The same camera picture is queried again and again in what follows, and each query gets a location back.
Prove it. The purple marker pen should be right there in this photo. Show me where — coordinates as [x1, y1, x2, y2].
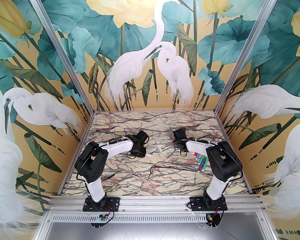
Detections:
[198, 157, 207, 173]

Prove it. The perforated metal panel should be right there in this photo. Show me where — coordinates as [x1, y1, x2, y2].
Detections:
[48, 213, 209, 223]

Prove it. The grey metal sheet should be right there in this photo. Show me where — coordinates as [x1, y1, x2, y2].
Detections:
[35, 221, 277, 240]

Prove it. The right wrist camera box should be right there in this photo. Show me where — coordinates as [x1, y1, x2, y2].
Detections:
[173, 128, 187, 141]

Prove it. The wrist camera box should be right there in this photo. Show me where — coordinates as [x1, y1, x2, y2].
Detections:
[137, 130, 149, 144]
[173, 128, 187, 141]

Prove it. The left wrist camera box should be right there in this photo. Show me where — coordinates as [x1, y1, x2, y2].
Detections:
[137, 130, 149, 144]

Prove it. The aluminium slotted frame rail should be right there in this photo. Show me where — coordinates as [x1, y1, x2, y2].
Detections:
[46, 196, 269, 213]

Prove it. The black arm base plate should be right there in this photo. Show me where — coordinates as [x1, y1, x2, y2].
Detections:
[83, 197, 120, 212]
[189, 196, 228, 211]

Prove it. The aluminium frame post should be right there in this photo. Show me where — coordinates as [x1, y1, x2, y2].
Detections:
[214, 0, 280, 114]
[32, 0, 95, 113]

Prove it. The aluminium frame bar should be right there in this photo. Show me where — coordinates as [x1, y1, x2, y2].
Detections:
[35, 212, 52, 240]
[258, 213, 278, 240]

